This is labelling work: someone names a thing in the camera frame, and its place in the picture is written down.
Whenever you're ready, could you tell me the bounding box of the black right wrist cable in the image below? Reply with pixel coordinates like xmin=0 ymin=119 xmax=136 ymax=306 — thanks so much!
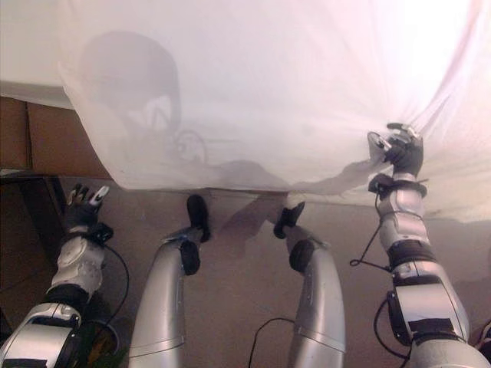
xmin=349 ymin=187 xmax=393 ymax=274

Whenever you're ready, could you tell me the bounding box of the right silver robot leg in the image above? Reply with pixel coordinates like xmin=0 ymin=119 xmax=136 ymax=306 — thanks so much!
xmin=287 ymin=228 xmax=346 ymax=368

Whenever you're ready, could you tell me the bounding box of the left dark robot foot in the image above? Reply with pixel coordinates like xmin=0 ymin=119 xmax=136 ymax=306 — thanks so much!
xmin=186 ymin=194 xmax=212 ymax=243

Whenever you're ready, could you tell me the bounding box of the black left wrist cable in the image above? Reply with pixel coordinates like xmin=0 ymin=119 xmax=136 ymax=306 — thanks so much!
xmin=100 ymin=234 xmax=130 ymax=327

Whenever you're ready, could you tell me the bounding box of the white bed sheet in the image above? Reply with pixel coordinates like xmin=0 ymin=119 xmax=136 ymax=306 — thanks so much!
xmin=57 ymin=0 xmax=491 ymax=225

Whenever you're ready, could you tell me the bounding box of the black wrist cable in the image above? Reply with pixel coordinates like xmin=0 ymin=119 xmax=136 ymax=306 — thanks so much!
xmin=349 ymin=187 xmax=393 ymax=274
xmin=100 ymin=234 xmax=130 ymax=327

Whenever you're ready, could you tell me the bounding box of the black floor cable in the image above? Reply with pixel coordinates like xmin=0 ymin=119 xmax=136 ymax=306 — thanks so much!
xmin=247 ymin=317 xmax=297 ymax=368

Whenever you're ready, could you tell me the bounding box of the left silver robot leg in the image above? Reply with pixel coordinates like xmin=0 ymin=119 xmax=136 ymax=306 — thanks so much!
xmin=128 ymin=225 xmax=201 ymax=368

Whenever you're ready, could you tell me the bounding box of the silver robot leg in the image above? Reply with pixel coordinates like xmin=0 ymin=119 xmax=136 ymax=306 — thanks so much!
xmin=128 ymin=225 xmax=201 ymax=368
xmin=287 ymin=228 xmax=346 ymax=368

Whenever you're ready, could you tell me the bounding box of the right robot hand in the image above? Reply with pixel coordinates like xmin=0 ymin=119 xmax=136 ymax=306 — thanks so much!
xmin=367 ymin=122 xmax=425 ymax=179

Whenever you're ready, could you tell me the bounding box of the right dark robot foot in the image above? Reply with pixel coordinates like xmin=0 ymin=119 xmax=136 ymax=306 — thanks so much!
xmin=273 ymin=202 xmax=306 ymax=240

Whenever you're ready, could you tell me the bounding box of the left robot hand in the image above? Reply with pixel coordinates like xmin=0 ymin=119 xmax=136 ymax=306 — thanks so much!
xmin=63 ymin=184 xmax=111 ymax=233

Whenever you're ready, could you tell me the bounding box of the white mattress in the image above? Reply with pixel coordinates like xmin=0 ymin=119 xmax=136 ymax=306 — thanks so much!
xmin=0 ymin=0 xmax=77 ymax=111

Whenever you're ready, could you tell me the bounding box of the brown wooden bed frame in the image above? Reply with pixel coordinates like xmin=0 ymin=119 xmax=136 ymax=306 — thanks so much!
xmin=0 ymin=94 xmax=116 ymax=180

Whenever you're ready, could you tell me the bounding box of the dark robot foot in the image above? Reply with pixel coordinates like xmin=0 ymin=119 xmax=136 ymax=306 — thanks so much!
xmin=273 ymin=202 xmax=306 ymax=240
xmin=186 ymin=194 xmax=212 ymax=243

